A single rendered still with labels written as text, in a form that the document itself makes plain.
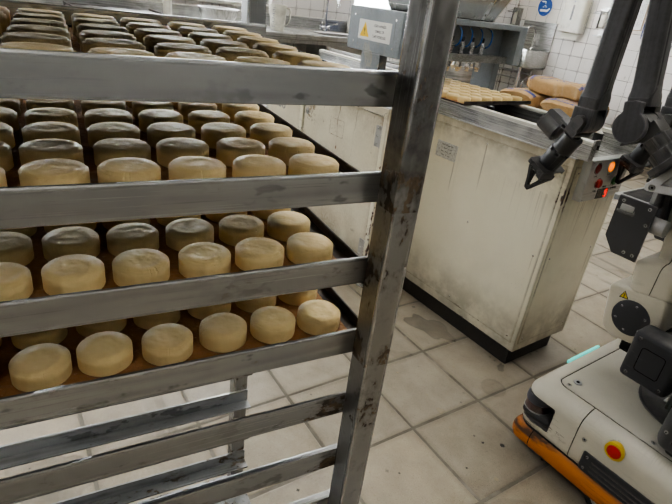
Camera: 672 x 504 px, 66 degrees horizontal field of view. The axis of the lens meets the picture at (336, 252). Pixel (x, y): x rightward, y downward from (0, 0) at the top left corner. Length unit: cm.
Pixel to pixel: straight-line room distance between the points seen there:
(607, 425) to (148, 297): 135
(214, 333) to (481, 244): 159
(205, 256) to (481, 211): 161
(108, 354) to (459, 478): 129
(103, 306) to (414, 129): 30
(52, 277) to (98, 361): 9
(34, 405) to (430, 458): 133
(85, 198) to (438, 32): 30
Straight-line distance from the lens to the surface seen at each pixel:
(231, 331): 56
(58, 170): 46
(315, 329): 58
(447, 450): 173
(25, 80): 40
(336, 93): 45
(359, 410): 61
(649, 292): 163
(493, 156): 197
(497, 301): 205
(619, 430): 161
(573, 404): 163
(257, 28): 85
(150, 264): 50
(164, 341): 55
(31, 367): 54
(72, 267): 50
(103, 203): 42
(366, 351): 55
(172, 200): 43
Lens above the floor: 121
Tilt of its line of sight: 26 degrees down
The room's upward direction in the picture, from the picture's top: 7 degrees clockwise
